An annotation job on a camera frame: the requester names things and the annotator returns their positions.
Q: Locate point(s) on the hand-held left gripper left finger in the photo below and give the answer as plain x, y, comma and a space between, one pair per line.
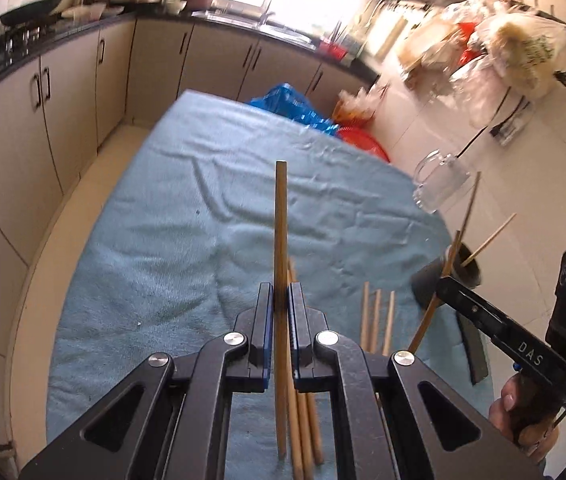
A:
263, 327

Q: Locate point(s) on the black power adapter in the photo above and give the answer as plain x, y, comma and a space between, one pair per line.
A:
505, 130

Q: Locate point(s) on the black utensil holder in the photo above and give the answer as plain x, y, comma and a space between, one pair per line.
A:
428, 280

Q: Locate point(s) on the crumpled clear plastic bag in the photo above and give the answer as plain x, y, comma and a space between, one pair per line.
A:
438, 45

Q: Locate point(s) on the red plastic basin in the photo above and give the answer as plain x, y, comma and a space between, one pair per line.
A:
363, 142

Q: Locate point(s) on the person's right hand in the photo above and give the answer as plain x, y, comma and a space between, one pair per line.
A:
500, 405

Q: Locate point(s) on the white plastic bag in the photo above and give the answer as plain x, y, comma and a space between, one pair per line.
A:
518, 50

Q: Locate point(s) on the sink faucet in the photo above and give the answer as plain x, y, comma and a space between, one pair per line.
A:
266, 5

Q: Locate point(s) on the gas stove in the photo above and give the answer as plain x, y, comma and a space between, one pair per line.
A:
18, 40

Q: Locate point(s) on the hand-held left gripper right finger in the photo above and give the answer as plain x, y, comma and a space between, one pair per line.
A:
297, 327

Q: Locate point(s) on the light wooden chopstick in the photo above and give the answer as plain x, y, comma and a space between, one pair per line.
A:
493, 236
375, 320
389, 320
365, 310
295, 440

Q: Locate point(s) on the blue plastic bag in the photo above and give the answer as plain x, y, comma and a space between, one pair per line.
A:
288, 105

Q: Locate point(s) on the white bowl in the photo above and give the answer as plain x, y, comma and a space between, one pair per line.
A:
175, 6

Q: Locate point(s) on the wooden rolling pin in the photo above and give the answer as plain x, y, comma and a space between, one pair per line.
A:
393, 35

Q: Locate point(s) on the black kitchen countertop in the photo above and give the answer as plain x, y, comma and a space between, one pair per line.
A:
83, 29

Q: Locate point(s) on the blue towel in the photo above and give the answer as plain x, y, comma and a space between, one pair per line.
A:
188, 210

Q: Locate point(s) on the dark brown chopstick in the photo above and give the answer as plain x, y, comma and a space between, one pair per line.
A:
281, 220

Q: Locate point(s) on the black flat bar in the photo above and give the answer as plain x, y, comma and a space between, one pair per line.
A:
474, 355

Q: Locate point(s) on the black wok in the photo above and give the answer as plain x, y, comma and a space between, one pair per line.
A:
33, 12

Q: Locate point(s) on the glass mug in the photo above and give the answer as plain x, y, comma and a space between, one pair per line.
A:
438, 185

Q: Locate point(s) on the kitchen base cabinets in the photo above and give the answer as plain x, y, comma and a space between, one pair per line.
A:
13, 160

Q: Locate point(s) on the red basket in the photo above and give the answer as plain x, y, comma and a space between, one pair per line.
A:
333, 49

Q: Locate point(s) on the brown wooden chopstick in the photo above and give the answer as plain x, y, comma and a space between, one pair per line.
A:
425, 320

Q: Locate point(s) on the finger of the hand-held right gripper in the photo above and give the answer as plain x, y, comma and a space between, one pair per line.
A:
503, 325

